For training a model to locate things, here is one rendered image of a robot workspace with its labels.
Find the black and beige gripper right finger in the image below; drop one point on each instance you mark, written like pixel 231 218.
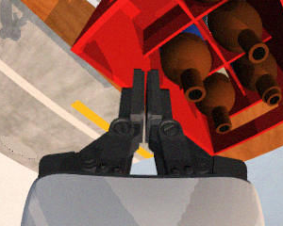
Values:
pixel 166 139

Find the red crate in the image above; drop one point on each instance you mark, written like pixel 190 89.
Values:
pixel 116 45

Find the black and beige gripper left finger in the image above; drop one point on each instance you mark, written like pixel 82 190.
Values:
pixel 108 153

